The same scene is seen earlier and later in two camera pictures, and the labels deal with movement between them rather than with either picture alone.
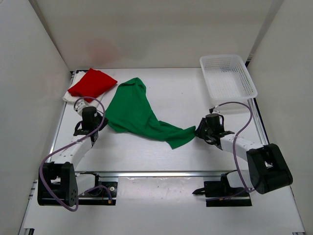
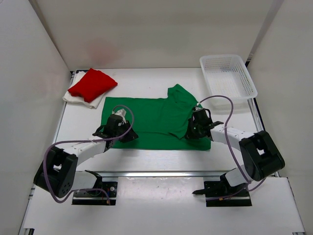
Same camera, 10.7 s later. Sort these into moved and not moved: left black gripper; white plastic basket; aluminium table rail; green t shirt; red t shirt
Moved: green t shirt; left black gripper
Not moved: red t shirt; aluminium table rail; white plastic basket
